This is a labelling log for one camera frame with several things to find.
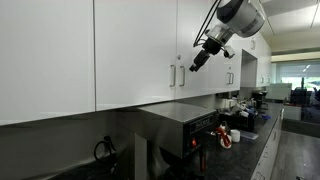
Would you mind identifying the white base cabinets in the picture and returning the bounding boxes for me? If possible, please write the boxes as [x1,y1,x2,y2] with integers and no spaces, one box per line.
[250,109,285,180]

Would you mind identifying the clear plastic container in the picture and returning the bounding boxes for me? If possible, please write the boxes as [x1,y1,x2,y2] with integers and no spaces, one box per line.
[239,130,260,141]

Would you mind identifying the white office partition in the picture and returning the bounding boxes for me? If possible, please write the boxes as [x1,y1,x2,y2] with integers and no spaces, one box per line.
[265,83,293,102]

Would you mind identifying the black condiment caddy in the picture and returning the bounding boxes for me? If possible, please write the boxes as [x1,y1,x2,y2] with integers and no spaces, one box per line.
[218,108,258,133]

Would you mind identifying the black power cable plug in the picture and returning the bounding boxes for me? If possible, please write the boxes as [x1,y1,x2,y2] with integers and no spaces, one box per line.
[93,134,118,166]

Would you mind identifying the stainless steel coffee machine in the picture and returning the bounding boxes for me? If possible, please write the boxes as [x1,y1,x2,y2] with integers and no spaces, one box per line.
[133,101,219,180]

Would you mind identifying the black coffee maker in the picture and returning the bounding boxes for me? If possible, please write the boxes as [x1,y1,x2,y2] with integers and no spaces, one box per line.
[251,89,270,109]

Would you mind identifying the white cabinet door with lock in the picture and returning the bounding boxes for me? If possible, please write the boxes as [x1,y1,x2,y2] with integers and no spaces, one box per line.
[176,0,213,100]

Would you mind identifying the white cup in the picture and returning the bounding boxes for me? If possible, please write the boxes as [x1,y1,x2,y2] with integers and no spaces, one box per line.
[230,129,241,144]

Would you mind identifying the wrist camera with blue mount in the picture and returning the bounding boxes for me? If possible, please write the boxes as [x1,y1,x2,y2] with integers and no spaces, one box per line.
[222,45,236,60]

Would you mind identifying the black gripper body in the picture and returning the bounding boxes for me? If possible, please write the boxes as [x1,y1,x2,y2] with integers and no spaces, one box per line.
[201,37,224,57]

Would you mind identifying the dark office furniture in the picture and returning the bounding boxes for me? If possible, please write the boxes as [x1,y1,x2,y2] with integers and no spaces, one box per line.
[289,87,320,123]

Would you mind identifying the white napkin box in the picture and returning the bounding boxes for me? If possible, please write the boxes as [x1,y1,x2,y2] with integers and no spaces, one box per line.
[215,96,242,112]

